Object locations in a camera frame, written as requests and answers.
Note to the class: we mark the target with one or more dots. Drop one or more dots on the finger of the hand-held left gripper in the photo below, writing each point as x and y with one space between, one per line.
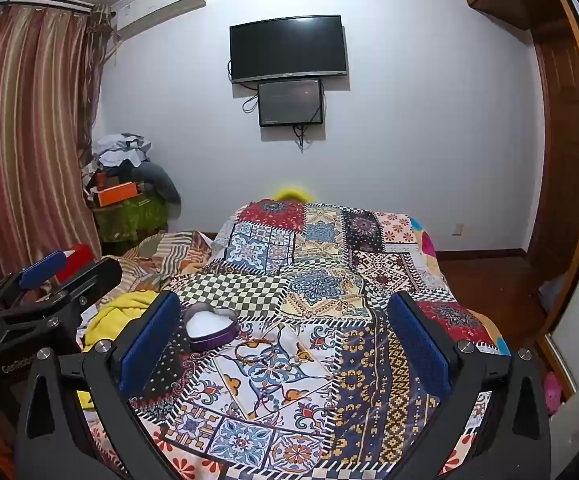
44 266
94 277

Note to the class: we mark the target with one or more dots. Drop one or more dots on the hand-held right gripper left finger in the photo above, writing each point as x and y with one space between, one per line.
152 345

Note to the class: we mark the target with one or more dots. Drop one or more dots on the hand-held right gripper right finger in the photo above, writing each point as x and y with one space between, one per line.
419 345

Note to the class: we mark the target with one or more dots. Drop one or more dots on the heart-shaped jewelry box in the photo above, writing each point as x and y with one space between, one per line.
209 327

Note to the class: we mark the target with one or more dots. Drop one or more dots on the red box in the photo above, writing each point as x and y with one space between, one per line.
77 260

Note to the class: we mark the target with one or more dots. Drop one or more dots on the yellow fleece towel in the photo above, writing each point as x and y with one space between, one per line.
117 312

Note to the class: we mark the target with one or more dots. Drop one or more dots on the green patterned cloth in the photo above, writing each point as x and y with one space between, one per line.
129 220

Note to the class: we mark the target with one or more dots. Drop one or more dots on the striped brown bedsheet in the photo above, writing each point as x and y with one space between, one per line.
169 255

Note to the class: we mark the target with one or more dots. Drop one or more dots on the orange box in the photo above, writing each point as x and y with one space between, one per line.
117 194

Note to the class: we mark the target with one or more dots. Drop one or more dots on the patchwork printed blanket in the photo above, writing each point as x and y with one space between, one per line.
319 270

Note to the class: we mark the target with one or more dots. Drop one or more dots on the pile of clothes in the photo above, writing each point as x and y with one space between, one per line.
114 152

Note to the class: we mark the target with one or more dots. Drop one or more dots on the striped curtain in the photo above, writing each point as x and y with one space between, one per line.
24 135

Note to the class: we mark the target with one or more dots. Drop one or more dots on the pink slipper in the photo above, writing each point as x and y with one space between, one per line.
552 392

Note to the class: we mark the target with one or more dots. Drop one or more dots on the white plastic bag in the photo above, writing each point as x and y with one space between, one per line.
552 292

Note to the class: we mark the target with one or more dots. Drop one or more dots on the yellow plush item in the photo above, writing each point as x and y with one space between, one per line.
294 195

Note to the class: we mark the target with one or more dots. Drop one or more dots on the brown wooden door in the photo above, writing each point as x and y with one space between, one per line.
559 135

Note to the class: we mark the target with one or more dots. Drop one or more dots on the white air conditioner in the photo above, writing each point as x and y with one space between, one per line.
162 5

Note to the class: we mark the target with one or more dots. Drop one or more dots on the small wall monitor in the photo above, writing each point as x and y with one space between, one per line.
290 102

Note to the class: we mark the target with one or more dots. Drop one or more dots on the curtain rail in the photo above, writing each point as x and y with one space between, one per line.
39 1

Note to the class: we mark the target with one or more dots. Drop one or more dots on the large wall television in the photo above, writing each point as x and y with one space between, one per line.
287 47

